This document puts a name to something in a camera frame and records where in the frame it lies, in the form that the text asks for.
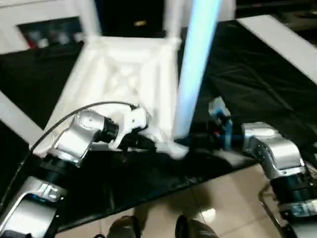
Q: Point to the white plastic table top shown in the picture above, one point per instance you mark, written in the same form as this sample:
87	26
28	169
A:
124	74

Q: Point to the white plastic table leg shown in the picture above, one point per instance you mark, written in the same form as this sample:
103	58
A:
88	20
197	59
17	119
173	20

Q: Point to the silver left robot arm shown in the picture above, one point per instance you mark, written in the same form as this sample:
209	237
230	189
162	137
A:
64	148

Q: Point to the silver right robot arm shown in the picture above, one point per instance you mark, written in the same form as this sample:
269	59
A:
277	153

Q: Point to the black work mat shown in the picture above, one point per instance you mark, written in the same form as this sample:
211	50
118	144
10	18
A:
257	84

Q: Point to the dark right robot foot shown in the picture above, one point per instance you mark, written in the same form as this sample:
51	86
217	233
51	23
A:
195	228

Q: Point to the white flat sheet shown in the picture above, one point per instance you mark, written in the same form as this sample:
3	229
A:
280	44

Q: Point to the small yellow label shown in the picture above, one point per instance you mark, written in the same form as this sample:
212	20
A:
140	23

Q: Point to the black cabinet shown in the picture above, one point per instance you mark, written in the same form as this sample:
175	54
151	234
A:
129	15

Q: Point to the small bottles on shelf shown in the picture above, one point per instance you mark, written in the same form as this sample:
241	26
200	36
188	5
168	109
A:
52	33

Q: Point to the white cabinet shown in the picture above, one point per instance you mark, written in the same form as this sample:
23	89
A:
29	20

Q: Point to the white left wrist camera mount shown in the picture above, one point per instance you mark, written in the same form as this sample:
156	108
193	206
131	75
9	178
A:
131	121

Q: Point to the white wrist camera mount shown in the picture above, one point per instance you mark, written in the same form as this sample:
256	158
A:
131	121
220	111

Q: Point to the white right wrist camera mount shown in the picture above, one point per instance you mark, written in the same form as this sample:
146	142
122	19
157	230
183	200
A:
220	111

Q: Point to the chrome tube frame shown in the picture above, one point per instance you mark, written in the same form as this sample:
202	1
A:
270	213

